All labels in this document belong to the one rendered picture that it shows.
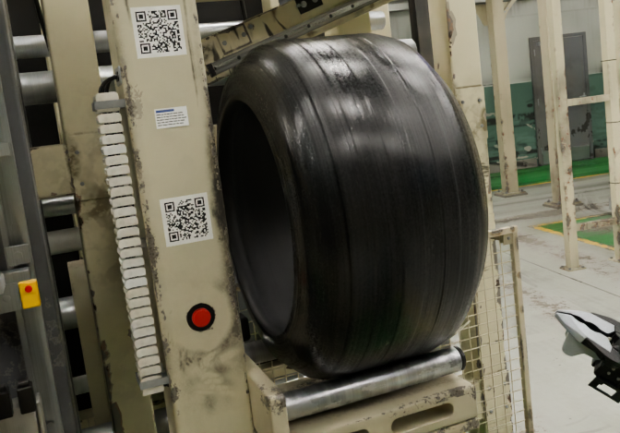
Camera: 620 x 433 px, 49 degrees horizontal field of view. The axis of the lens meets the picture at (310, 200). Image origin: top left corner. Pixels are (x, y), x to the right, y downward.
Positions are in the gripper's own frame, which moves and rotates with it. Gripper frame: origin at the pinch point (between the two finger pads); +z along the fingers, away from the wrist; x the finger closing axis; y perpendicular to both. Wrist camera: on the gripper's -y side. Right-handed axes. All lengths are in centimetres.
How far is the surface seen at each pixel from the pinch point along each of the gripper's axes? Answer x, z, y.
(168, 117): -12, 67, -3
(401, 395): -9.5, 14.0, 25.8
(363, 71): 3.3, 45.2, -17.9
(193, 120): -9, 64, -3
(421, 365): -5.9, 13.8, 20.7
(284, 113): -8, 51, -12
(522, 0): 1052, 65, 303
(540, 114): 987, -53, 431
